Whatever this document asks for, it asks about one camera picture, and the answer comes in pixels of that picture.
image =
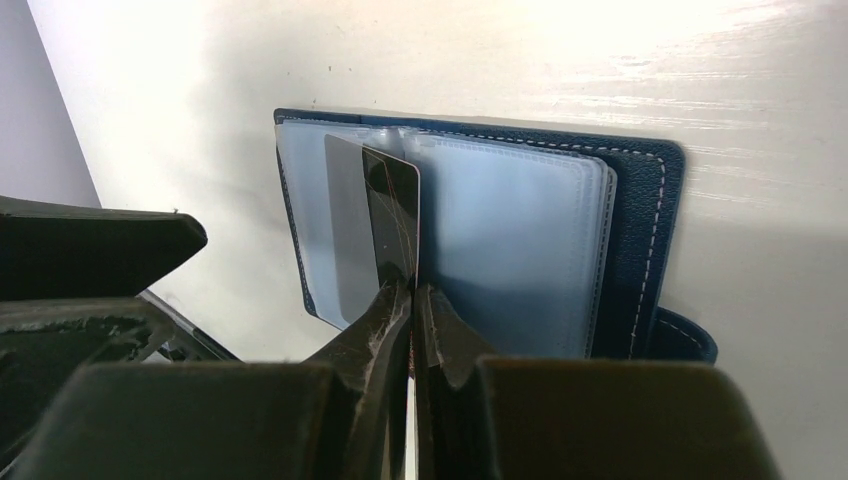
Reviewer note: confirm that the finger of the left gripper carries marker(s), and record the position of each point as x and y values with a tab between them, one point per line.
54	251
44	341

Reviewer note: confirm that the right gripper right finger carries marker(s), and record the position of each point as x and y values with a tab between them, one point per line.
481	415

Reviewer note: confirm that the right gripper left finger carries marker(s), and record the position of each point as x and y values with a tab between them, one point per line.
340	414

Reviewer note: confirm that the blue leather card holder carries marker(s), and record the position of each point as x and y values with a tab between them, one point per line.
545	242

